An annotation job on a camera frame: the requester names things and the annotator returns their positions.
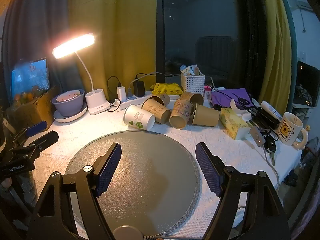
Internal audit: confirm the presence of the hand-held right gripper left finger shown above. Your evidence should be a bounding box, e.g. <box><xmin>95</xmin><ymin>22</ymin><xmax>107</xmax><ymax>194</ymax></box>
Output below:
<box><xmin>26</xmin><ymin>142</ymin><xmax>123</xmax><ymax>240</ymax></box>

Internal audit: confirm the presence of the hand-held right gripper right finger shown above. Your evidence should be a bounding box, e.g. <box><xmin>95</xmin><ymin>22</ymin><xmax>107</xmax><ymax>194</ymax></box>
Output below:
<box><xmin>195</xmin><ymin>142</ymin><xmax>292</xmax><ymax>240</ymax></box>

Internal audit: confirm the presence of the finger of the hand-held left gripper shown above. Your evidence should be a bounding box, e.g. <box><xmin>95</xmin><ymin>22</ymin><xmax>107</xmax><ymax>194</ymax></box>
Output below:
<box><xmin>15</xmin><ymin>130</ymin><xmax>60</xmax><ymax>157</ymax></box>
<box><xmin>15</xmin><ymin>121</ymin><xmax>48</xmax><ymax>138</ymax></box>

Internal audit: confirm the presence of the brown paper cup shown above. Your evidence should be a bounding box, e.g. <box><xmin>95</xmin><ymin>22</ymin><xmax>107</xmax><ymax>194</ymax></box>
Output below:
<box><xmin>169</xmin><ymin>99</ymin><xmax>195</xmax><ymax>130</ymax></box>
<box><xmin>141</xmin><ymin>98</ymin><xmax>171</xmax><ymax>124</ymax></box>
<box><xmin>180</xmin><ymin>92</ymin><xmax>204</xmax><ymax>107</ymax></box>
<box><xmin>149</xmin><ymin>94</ymin><xmax>171</xmax><ymax>107</ymax></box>
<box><xmin>192</xmin><ymin>103</ymin><xmax>220</xmax><ymax>127</ymax></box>

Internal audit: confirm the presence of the white paper cup green print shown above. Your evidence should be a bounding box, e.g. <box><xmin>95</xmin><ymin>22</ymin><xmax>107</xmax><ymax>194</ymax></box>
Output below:
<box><xmin>123</xmin><ymin>104</ymin><xmax>156</xmax><ymax>131</ymax></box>

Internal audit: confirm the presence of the cardboard box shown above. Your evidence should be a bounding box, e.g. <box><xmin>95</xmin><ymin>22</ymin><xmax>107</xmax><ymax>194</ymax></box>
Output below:
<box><xmin>6</xmin><ymin>85</ymin><xmax>60</xmax><ymax>135</ymax></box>

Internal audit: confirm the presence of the grey round turntable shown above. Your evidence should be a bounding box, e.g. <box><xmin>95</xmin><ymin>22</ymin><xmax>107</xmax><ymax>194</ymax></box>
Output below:
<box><xmin>64</xmin><ymin>131</ymin><xmax>201</xmax><ymax>240</ymax></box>

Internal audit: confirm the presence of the white plate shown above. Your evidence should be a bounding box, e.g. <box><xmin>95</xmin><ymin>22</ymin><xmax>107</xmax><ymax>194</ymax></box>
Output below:
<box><xmin>53</xmin><ymin>102</ymin><xmax>88</xmax><ymax>123</ymax></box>

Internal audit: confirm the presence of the purple bowl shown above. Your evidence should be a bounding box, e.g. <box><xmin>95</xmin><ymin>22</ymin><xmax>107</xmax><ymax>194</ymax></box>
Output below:
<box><xmin>52</xmin><ymin>89</ymin><xmax>87</xmax><ymax>117</ymax></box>

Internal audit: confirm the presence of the small pink bowl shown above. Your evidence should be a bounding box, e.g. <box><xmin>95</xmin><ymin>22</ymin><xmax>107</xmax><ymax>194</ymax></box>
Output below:
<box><xmin>56</xmin><ymin>89</ymin><xmax>84</xmax><ymax>103</ymax></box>

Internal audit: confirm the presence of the blue glowing screen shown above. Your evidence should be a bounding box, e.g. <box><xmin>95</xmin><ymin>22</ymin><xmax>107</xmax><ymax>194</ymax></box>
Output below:
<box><xmin>11</xmin><ymin>57</ymin><xmax>50</xmax><ymax>100</ymax></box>

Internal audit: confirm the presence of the yellow tissue pack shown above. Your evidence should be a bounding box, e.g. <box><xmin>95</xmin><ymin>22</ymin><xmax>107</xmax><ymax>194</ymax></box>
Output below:
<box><xmin>219</xmin><ymin>107</ymin><xmax>251</xmax><ymax>140</ymax></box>

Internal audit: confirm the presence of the white small device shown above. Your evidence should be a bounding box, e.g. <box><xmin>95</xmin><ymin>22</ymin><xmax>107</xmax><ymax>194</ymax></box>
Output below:
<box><xmin>250</xmin><ymin>126</ymin><xmax>265</xmax><ymax>147</ymax></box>

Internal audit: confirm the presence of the white desk lamp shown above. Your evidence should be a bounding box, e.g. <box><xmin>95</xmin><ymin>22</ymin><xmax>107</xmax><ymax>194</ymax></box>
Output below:
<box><xmin>52</xmin><ymin>32</ymin><xmax>114</xmax><ymax>115</ymax></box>

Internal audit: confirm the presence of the black car key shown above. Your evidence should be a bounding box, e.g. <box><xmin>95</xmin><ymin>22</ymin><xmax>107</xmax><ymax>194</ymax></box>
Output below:
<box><xmin>264</xmin><ymin>135</ymin><xmax>277</xmax><ymax>153</ymax></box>

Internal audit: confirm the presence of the white power strip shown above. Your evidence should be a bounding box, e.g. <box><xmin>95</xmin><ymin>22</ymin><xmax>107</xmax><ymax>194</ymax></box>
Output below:
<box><xmin>114</xmin><ymin>90</ymin><xmax>160</xmax><ymax>110</ymax></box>

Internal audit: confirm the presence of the purple cloth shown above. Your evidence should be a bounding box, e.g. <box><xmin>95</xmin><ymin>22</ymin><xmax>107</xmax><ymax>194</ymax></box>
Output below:
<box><xmin>211</xmin><ymin>88</ymin><xmax>253</xmax><ymax>109</ymax></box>

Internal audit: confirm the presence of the black case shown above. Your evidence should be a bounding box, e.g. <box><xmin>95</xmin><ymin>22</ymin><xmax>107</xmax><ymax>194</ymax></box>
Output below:
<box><xmin>256</xmin><ymin>109</ymin><xmax>280</xmax><ymax>130</ymax></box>

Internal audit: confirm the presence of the white charger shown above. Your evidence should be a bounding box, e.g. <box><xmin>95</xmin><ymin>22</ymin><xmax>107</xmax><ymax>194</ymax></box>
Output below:
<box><xmin>116</xmin><ymin>86</ymin><xmax>127</xmax><ymax>100</ymax></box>

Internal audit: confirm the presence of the white tube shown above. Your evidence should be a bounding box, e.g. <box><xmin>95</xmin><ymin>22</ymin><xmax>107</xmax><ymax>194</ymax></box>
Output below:
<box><xmin>260</xmin><ymin>100</ymin><xmax>283</xmax><ymax>121</ymax></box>

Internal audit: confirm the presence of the white slotted basket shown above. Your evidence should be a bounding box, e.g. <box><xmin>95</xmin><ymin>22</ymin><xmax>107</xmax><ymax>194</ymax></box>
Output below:
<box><xmin>181</xmin><ymin>73</ymin><xmax>206</xmax><ymax>94</ymax></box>

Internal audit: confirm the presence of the black charger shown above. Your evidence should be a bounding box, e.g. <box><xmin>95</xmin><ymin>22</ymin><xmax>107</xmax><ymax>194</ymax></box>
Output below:
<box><xmin>133</xmin><ymin>80</ymin><xmax>146</xmax><ymax>97</ymax></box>

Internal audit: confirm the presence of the white mug bear print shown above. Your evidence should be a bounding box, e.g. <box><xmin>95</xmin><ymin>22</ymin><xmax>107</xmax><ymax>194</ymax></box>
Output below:
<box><xmin>277</xmin><ymin>112</ymin><xmax>309</xmax><ymax>148</ymax></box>

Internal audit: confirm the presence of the yellow wipes packet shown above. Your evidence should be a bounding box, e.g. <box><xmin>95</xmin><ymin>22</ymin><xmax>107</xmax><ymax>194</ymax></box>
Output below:
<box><xmin>151</xmin><ymin>83</ymin><xmax>182</xmax><ymax>96</ymax></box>

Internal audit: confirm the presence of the grey curtain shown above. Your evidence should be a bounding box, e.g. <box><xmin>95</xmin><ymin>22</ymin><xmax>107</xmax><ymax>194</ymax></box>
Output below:
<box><xmin>2</xmin><ymin>0</ymin><xmax>84</xmax><ymax>93</ymax></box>

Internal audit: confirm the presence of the snack sachets bundle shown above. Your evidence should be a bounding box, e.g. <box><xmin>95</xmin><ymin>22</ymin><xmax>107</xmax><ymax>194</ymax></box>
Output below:
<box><xmin>180</xmin><ymin>64</ymin><xmax>200</xmax><ymax>77</ymax></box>

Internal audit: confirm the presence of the yellow curtain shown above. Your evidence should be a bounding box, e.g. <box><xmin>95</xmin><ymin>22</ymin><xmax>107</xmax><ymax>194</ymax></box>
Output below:
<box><xmin>257</xmin><ymin>0</ymin><xmax>293</xmax><ymax>108</ymax></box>
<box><xmin>67</xmin><ymin>0</ymin><xmax>158</xmax><ymax>99</ymax></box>

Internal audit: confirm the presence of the black cable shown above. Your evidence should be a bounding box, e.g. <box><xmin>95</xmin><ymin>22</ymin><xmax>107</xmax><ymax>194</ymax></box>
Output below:
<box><xmin>107</xmin><ymin>76</ymin><xmax>123</xmax><ymax>113</ymax></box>

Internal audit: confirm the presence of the black window frame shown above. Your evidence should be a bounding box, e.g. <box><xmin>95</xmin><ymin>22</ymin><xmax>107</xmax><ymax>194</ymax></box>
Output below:
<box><xmin>156</xmin><ymin>0</ymin><xmax>263</xmax><ymax>100</ymax></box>

